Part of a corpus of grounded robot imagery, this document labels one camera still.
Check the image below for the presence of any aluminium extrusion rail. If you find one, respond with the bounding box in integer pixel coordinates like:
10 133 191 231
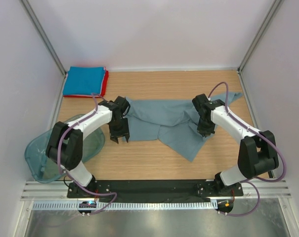
21 179 292 200

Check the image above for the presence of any purple cable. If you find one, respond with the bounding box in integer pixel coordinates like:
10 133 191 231
56 92 118 215
208 81 288 218

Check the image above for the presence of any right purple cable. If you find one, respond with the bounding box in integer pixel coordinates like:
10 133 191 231
208 81 288 218

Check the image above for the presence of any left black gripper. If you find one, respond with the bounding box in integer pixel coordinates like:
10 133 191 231
109 117 129 144

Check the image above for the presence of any grey-blue t shirt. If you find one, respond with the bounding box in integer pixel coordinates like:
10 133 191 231
124 91 243 163

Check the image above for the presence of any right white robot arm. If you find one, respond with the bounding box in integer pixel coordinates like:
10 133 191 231
192 94 279 196

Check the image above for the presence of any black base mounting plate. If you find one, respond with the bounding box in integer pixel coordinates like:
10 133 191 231
66 179 244 203

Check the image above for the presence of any left aluminium frame post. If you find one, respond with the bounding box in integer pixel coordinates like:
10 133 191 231
19 0 66 78

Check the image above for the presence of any slotted grey cable duct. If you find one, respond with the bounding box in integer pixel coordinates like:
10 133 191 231
32 200 217 211

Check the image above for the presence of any right aluminium frame post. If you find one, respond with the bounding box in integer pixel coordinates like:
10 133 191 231
237 0 284 74

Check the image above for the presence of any folded red t shirt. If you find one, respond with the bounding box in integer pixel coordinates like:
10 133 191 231
63 69 110 99

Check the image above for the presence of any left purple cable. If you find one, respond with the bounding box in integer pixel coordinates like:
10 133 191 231
56 92 118 215

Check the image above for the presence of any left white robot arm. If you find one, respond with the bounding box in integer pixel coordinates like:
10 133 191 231
45 96 130 198

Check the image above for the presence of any aluminium frame post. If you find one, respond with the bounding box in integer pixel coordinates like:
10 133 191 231
19 0 66 78
237 0 284 74

